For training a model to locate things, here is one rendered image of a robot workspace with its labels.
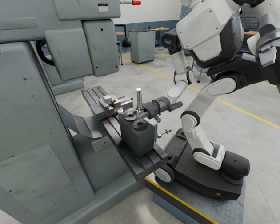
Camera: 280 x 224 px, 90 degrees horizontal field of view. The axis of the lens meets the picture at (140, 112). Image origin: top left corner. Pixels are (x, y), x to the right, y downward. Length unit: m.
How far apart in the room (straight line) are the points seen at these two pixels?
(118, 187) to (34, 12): 1.48
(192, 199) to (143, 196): 0.60
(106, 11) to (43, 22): 0.31
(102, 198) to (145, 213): 0.46
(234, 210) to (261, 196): 0.76
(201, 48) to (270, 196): 1.82
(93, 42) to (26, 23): 0.30
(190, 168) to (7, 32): 1.42
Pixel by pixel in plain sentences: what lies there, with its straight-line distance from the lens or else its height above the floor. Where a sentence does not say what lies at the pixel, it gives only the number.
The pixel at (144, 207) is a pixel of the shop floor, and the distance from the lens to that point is 1.76.
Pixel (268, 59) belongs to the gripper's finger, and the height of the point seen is 1.56.
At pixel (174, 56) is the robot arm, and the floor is 1.41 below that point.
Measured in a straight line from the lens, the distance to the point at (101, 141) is 1.17.
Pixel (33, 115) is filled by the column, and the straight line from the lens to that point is 0.87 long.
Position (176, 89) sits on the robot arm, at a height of 1.27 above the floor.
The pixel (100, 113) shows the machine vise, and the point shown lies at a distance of 1.17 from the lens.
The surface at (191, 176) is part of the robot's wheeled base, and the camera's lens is 1.30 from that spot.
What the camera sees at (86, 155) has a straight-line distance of 1.25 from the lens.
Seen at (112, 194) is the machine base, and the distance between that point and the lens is 1.62.
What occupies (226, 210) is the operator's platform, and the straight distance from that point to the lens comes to 1.47.
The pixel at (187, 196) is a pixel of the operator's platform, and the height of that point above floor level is 0.40.
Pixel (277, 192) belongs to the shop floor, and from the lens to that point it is 2.33.
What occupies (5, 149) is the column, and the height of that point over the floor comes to 1.11.
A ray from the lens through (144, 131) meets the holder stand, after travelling 0.77.
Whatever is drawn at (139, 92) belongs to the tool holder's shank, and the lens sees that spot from 0.67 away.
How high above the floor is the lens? 1.66
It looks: 36 degrees down
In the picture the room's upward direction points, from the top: 2 degrees counter-clockwise
